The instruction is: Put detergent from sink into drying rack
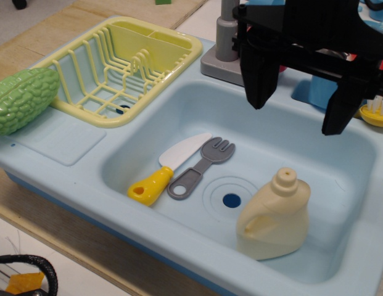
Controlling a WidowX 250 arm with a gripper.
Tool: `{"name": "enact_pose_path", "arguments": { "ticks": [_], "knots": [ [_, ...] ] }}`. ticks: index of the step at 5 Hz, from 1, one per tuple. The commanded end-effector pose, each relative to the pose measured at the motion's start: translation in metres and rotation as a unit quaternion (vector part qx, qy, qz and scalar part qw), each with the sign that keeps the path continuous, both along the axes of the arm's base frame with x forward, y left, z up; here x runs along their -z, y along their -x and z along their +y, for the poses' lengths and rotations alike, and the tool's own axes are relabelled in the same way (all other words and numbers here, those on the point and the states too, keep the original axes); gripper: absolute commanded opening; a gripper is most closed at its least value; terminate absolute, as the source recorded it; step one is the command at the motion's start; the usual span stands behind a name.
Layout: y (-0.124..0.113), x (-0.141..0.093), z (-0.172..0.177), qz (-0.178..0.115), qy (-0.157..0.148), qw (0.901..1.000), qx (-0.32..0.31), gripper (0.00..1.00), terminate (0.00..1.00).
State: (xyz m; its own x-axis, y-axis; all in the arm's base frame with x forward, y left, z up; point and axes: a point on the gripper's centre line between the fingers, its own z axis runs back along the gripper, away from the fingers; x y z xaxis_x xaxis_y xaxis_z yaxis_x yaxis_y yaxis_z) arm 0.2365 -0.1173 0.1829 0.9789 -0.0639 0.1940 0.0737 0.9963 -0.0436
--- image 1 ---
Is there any black cable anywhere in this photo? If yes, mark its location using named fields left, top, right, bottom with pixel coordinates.
left=0, top=254, right=59, bottom=296

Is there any yellow dish brush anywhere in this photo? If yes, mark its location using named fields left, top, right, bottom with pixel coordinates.
left=359, top=96, right=383, bottom=128

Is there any yellow handled toy knife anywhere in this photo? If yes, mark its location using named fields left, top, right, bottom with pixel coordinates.
left=127, top=133, right=212, bottom=207

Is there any yellow tape piece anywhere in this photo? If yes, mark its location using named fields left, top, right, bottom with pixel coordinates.
left=5, top=272, right=44, bottom=295

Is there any blue cup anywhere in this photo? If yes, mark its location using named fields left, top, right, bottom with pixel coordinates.
left=308, top=76, right=337, bottom=110

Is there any grey toy fork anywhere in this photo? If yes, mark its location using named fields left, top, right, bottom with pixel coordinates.
left=167, top=137, right=236, bottom=200

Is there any green bitter gourd toy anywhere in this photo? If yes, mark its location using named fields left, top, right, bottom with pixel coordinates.
left=0, top=68, right=60, bottom=136

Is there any grey toy faucet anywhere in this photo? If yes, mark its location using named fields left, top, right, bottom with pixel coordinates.
left=200, top=0, right=244, bottom=86

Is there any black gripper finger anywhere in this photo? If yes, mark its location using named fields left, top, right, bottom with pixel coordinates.
left=239, top=41, right=281, bottom=110
left=322, top=79, right=366, bottom=136

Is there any cream detergent bottle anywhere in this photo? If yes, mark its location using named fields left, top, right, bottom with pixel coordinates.
left=236, top=167, right=311, bottom=260

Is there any yellow drying rack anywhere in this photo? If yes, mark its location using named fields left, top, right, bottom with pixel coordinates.
left=34, top=17, right=203, bottom=128

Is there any light blue toy sink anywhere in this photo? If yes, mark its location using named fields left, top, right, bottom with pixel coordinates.
left=0, top=61, right=383, bottom=295

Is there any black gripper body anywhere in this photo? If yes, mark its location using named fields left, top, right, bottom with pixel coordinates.
left=233, top=1, right=383, bottom=89

